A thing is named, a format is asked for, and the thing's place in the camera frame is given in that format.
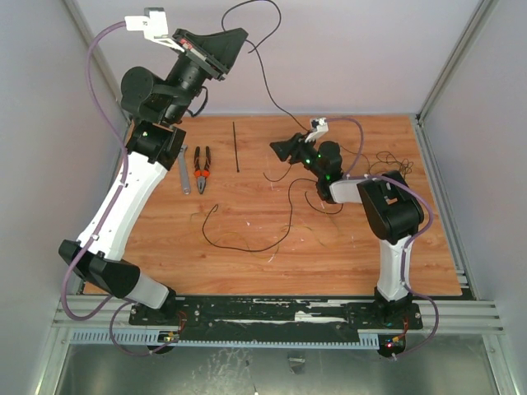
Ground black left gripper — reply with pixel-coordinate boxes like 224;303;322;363
163;28;248;124

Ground long black wire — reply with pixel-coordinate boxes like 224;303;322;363
201;178;345;253
221;0;318;183

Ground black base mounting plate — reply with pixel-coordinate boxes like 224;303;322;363
128;296;423;344

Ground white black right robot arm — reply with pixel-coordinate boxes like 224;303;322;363
270;133;425;328

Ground aluminium frame rail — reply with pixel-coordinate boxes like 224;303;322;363
411;1;503;334

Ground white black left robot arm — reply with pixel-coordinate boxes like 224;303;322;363
58;28;248;325

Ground orange black pliers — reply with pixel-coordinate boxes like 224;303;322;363
194;146;212;194

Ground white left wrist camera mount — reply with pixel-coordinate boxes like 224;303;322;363
124;7;181;50

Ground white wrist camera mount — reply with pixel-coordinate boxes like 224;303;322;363
305;117;329;142
124;7;181;50

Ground grey slotted cable duct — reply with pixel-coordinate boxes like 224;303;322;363
68;328;380;350

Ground black zip tie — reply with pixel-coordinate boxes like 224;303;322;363
232;121;240;173

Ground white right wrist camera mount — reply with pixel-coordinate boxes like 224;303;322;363
305;117;329;142

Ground silver adjustable wrench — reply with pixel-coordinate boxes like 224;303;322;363
177;144;191;195

